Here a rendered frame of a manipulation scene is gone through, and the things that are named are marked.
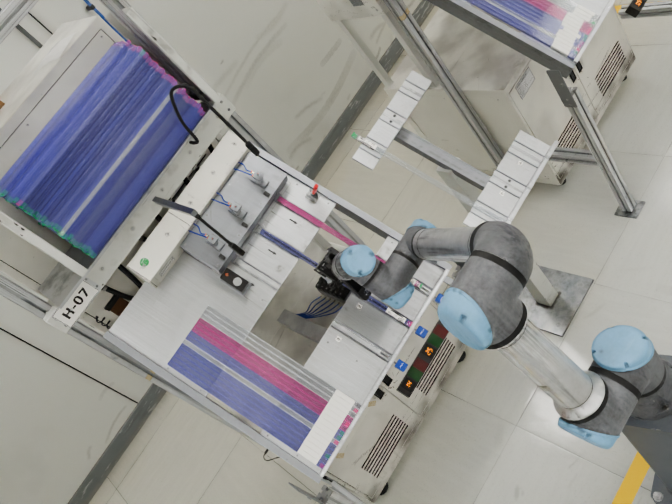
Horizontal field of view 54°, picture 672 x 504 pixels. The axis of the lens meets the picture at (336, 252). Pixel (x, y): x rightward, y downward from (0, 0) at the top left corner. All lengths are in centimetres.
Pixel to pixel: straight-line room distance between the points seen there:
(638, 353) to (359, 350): 73
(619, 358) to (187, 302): 112
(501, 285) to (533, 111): 150
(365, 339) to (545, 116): 126
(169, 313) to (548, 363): 105
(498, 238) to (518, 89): 137
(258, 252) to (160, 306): 31
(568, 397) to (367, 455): 112
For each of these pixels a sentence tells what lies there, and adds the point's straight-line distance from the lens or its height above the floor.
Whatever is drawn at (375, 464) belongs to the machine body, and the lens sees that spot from 245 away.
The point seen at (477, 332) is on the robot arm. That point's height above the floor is 114.
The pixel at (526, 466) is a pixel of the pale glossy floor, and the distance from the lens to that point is 238.
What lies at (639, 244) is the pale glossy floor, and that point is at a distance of 264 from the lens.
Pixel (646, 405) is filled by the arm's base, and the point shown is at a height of 61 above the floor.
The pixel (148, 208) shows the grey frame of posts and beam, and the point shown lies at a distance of 187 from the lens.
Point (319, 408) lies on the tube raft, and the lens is 182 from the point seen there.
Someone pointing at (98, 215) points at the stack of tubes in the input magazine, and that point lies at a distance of 180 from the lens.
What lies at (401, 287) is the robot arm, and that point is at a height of 99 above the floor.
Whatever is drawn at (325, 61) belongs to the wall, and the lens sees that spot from 400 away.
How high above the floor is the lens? 207
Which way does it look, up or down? 37 degrees down
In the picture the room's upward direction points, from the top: 46 degrees counter-clockwise
